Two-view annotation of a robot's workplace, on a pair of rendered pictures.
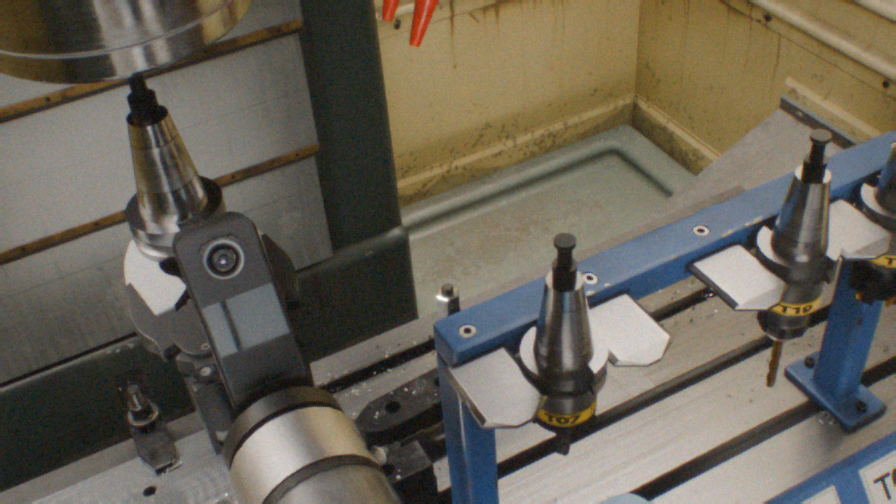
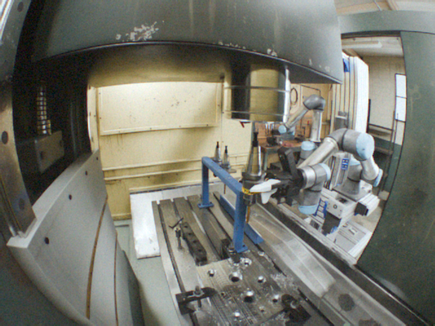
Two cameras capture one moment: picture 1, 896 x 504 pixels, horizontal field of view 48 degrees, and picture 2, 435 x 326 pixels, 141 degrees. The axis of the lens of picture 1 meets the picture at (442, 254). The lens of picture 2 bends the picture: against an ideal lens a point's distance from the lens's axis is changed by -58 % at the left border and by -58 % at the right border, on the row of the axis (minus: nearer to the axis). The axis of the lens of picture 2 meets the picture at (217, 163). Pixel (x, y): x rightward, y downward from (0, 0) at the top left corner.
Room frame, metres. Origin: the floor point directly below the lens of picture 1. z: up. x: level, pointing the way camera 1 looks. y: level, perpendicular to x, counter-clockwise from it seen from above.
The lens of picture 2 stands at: (0.61, 0.61, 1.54)
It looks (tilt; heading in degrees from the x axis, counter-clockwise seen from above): 19 degrees down; 271
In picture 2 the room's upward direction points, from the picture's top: 1 degrees clockwise
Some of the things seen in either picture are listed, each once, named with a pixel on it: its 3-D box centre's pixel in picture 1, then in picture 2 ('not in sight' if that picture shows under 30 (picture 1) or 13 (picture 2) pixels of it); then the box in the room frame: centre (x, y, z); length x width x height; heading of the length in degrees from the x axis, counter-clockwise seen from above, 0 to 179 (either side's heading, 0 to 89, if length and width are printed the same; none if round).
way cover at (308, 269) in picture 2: not in sight; (277, 251); (0.25, -0.18, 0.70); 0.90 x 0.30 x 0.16; 114
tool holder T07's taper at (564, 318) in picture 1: (564, 315); not in sight; (0.51, -0.08, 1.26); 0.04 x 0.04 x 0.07
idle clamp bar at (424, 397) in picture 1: (467, 389); (192, 242); (0.74, -0.01, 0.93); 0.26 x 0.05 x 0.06; 119
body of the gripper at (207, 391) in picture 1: (257, 389); (285, 184); (0.42, 0.12, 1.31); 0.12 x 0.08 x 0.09; 24
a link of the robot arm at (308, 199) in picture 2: not in sight; (307, 196); (0.28, 0.04, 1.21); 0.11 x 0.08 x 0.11; 113
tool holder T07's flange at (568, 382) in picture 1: (563, 360); not in sight; (0.51, -0.08, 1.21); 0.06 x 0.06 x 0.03
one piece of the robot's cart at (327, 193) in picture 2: not in sight; (323, 203); (-0.27, -0.59, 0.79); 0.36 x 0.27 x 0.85; 114
